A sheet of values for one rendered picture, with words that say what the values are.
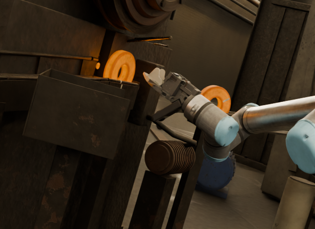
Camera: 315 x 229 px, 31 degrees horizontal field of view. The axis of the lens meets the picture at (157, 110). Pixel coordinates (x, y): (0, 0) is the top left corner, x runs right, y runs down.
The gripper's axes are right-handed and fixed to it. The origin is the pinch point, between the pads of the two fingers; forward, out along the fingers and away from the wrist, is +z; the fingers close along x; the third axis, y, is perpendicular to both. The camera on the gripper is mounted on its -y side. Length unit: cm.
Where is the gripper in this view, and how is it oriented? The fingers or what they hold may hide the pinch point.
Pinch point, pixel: (145, 76)
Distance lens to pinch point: 194.1
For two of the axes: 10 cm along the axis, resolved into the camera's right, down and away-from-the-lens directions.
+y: 5.2, -8.2, -2.3
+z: -7.1, -5.7, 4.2
